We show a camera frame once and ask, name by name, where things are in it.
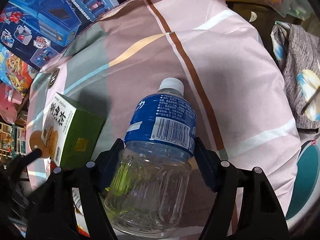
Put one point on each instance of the teal plastic basin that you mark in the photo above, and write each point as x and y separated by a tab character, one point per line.
308	180

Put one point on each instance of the grey striped cloth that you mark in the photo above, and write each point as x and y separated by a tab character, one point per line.
297	62

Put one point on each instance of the blue toy box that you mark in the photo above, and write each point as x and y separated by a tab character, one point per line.
50	17

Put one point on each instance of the cartoon dog printed bag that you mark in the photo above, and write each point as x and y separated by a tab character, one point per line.
15	72

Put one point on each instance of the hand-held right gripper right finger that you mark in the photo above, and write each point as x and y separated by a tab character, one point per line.
202	155

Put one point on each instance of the pink plastic toy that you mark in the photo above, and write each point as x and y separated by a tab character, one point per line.
8	105

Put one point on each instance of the clear plastic bottle blue label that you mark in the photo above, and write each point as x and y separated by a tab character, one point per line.
162	120

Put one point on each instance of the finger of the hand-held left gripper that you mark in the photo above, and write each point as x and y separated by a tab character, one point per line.
27	156

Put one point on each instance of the pink striped quilt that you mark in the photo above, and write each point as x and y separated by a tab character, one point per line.
205	80

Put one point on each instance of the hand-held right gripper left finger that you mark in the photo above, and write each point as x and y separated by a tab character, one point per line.
117	152

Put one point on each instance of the green white biscuit box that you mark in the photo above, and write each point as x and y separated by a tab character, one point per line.
80	132

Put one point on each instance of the colourful toy box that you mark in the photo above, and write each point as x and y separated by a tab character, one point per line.
12	140

